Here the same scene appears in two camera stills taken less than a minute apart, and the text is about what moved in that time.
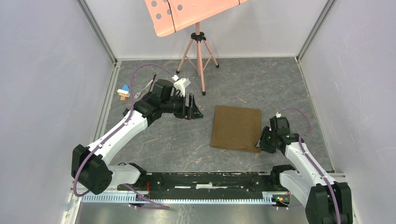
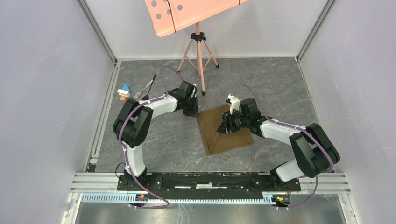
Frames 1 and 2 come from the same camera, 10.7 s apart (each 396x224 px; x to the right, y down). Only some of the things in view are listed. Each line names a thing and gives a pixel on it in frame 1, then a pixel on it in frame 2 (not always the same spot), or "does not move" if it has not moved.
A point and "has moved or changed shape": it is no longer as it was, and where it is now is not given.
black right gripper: x=261 y=142 to x=227 y=118
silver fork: x=138 y=94 does not move
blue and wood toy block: x=123 y=93 does not move
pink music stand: x=169 y=16 does not move
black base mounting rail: x=181 y=185 does not move
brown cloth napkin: x=236 y=128 has moved or changed shape
